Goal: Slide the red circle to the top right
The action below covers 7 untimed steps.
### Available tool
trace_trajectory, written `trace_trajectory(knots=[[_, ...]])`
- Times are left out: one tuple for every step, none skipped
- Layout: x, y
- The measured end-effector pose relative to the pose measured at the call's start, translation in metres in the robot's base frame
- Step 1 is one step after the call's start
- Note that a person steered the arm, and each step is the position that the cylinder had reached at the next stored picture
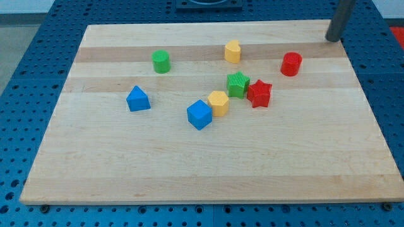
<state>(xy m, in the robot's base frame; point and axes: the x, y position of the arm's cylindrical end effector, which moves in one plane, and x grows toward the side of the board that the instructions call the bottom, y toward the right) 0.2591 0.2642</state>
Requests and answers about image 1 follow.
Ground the blue cube block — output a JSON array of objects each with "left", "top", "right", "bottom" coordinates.
[{"left": 187, "top": 100, "right": 213, "bottom": 131}]

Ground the yellow hexagon block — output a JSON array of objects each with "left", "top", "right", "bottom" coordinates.
[{"left": 208, "top": 91, "right": 229, "bottom": 117}]

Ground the green star block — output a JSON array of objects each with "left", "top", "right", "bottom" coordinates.
[{"left": 227, "top": 71, "right": 250, "bottom": 99}]

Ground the red star block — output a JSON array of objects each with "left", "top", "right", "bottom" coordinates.
[{"left": 247, "top": 79, "right": 273, "bottom": 108}]

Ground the wooden board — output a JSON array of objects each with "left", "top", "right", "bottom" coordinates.
[{"left": 20, "top": 20, "right": 403, "bottom": 205}]

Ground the blue triangle block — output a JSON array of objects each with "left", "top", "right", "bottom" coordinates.
[{"left": 126, "top": 86, "right": 151, "bottom": 112}]

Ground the green cylinder block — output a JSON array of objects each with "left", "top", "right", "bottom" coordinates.
[{"left": 151, "top": 50, "right": 171, "bottom": 74}]

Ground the yellow heart block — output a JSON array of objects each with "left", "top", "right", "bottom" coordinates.
[{"left": 224, "top": 40, "right": 241, "bottom": 64}]

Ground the red cylinder block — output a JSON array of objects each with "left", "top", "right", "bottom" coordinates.
[{"left": 280, "top": 52, "right": 302, "bottom": 76}]

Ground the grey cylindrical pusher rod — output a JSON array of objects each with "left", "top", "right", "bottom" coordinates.
[{"left": 325, "top": 0, "right": 357, "bottom": 42}]

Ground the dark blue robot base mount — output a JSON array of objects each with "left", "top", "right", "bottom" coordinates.
[{"left": 175, "top": 0, "right": 243, "bottom": 11}]

